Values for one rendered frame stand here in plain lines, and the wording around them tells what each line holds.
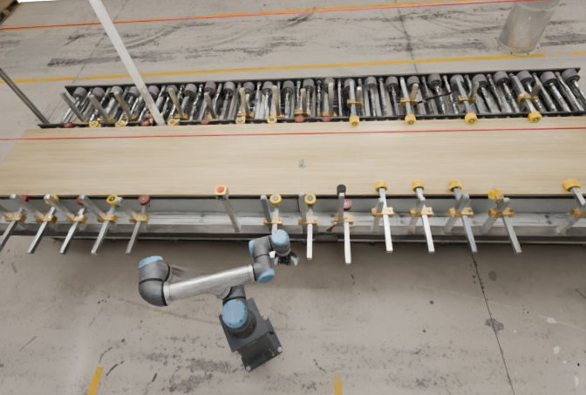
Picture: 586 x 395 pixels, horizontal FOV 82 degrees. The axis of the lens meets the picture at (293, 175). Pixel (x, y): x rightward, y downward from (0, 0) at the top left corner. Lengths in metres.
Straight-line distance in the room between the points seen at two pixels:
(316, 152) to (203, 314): 1.67
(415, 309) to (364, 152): 1.35
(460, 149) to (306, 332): 1.88
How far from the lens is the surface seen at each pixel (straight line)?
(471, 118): 3.05
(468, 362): 3.16
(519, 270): 3.57
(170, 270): 1.97
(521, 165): 2.96
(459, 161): 2.81
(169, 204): 2.90
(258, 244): 1.86
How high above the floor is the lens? 2.94
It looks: 53 degrees down
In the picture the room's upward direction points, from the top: 8 degrees counter-clockwise
